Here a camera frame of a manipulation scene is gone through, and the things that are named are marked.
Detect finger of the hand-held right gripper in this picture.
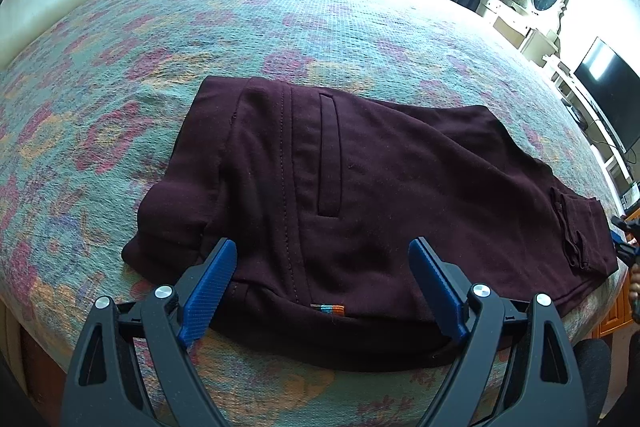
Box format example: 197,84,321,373
610,202,640,269

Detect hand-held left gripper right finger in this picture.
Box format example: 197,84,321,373
407,236,588,427

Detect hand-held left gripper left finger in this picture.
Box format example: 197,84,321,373
60,238,238,427

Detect maroon pants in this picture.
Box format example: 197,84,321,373
121,76,619,373

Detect person's right hand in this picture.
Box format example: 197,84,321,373
628,264,640,310

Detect wooden cabinet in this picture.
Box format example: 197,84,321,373
597,276,634,339

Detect white television stand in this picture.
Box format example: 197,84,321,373
542,54,637,190

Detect black television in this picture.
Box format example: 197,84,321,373
574,37,640,152

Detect floral bedspread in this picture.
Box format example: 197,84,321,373
0,0,632,427

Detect white dressing table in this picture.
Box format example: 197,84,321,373
475,0,561,58

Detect wooden bed frame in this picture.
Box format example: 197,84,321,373
0,297,71,427

